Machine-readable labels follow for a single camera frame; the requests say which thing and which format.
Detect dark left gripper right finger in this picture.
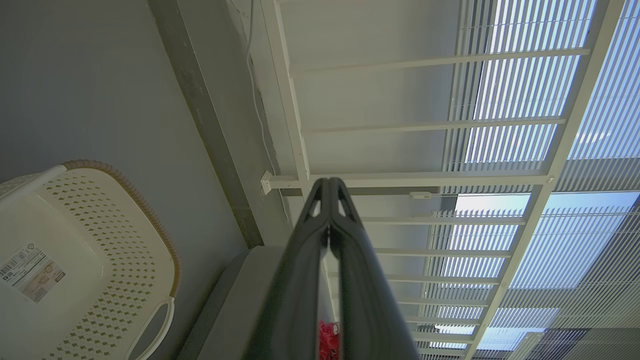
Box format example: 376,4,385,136
329,178,421,360

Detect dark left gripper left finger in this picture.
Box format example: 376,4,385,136
250,178,331,360

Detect red white-striped garment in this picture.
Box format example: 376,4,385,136
320,320,341,360

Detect grey fabric sofa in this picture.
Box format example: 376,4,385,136
177,245,301,360

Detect white metal railing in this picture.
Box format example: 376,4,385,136
260,0,628,360

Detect cream plastic laundry basket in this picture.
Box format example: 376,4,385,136
0,160,181,360

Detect white window blinds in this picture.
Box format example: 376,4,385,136
422,0,640,360

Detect white barcode label sticker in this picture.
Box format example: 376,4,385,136
0,242,67,304

